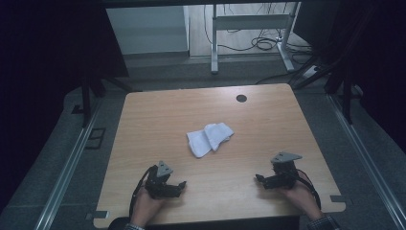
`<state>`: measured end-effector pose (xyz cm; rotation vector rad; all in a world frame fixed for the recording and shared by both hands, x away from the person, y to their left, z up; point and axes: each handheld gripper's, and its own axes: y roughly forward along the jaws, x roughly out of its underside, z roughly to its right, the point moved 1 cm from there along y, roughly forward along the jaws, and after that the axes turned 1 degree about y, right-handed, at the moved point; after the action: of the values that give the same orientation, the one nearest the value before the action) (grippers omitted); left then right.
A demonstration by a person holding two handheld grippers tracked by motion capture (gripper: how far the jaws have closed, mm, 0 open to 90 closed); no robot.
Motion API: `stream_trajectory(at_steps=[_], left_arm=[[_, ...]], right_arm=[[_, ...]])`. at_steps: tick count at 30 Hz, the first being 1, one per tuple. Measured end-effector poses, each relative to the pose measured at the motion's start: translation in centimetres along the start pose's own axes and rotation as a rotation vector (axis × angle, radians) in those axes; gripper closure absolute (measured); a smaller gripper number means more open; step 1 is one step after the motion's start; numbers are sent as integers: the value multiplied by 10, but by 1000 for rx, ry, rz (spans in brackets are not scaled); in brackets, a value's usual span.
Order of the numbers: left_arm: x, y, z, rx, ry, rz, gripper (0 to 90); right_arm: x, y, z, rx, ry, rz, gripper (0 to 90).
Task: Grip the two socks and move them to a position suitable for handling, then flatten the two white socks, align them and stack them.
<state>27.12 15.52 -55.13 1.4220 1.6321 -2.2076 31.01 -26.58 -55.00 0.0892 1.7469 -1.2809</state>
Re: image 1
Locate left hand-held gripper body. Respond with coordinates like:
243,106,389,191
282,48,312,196
144,160,182,200

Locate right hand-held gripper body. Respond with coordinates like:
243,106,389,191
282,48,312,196
263,150,304,191

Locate white cloth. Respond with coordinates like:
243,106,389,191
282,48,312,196
186,122,235,159

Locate person's left hand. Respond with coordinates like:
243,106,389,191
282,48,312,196
129,186,168,228

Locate person's right hand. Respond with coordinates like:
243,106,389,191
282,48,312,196
278,172,324,222

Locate grey tape strip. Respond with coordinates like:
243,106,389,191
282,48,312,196
84,210,110,221
329,195,354,206

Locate black stand legs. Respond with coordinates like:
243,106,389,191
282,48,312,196
79,72,142,128
287,47,367,126

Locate white power strip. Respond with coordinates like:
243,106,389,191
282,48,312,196
301,64,321,80

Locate white panel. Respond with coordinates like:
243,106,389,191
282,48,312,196
105,5,190,56

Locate left hand-held gripper black cable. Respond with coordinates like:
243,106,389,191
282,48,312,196
128,165,159,224

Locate hand-held gripper black cable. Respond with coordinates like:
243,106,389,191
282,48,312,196
128,165,159,224
296,170,322,211

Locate right hand-held gripper black cable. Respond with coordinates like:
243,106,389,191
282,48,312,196
296,170,322,211

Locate aluminium floor rail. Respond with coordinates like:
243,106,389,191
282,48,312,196
33,98,103,230
327,94,406,230

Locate black floor cables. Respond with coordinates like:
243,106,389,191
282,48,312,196
203,3,315,65

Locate grey metal desk frame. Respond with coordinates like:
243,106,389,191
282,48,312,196
210,2,302,76

